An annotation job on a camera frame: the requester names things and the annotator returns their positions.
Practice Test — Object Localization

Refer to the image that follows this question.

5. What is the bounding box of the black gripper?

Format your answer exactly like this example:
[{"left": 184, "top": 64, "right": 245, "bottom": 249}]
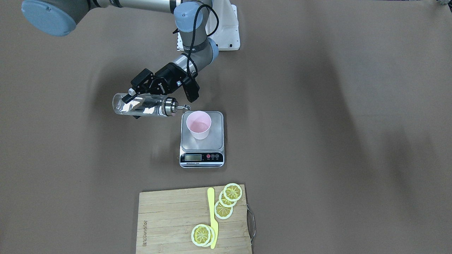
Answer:
[{"left": 121, "top": 63, "right": 189, "bottom": 118}]

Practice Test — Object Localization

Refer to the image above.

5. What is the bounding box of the glass sauce bottle metal spout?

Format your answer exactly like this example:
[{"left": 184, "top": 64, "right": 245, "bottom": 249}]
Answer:
[{"left": 112, "top": 93, "right": 191, "bottom": 119}]

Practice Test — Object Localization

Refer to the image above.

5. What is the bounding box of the pink cup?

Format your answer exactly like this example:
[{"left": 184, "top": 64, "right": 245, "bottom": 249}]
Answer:
[{"left": 186, "top": 111, "right": 212, "bottom": 140}]

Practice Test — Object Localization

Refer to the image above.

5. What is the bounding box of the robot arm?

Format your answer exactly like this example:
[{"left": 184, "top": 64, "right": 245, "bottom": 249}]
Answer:
[{"left": 21, "top": 0, "right": 219, "bottom": 119}]

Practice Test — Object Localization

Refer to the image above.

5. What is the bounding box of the digital kitchen scale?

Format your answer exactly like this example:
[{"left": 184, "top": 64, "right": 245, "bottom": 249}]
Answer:
[{"left": 179, "top": 111, "right": 225, "bottom": 168}]

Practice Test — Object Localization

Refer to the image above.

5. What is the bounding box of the yellow plastic knife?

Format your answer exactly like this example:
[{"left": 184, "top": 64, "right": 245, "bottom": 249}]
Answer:
[{"left": 207, "top": 187, "right": 219, "bottom": 249}]

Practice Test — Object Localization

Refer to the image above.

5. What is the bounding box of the bamboo cutting board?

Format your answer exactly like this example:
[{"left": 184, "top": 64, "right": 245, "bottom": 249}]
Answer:
[{"left": 136, "top": 187, "right": 253, "bottom": 254}]

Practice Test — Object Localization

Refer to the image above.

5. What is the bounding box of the lemon slice middle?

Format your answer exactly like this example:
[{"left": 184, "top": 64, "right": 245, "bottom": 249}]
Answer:
[{"left": 219, "top": 190, "right": 237, "bottom": 207}]

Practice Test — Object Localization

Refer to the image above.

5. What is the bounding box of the lemon slice front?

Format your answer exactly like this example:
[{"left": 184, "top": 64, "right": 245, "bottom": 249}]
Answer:
[{"left": 191, "top": 224, "right": 210, "bottom": 247}]

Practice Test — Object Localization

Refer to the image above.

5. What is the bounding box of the lemon slice behind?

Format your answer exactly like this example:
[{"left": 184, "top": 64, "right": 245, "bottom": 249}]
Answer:
[{"left": 203, "top": 225, "right": 216, "bottom": 247}]

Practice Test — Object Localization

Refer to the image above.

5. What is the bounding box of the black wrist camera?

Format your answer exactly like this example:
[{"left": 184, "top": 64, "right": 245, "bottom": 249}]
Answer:
[{"left": 182, "top": 76, "right": 199, "bottom": 103}]

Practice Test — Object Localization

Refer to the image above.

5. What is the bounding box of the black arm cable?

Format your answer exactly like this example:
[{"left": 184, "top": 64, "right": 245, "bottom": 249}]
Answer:
[{"left": 172, "top": 3, "right": 219, "bottom": 76}]

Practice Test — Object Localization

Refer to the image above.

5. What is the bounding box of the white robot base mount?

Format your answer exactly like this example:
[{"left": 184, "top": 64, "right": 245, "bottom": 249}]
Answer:
[{"left": 177, "top": 0, "right": 241, "bottom": 52}]

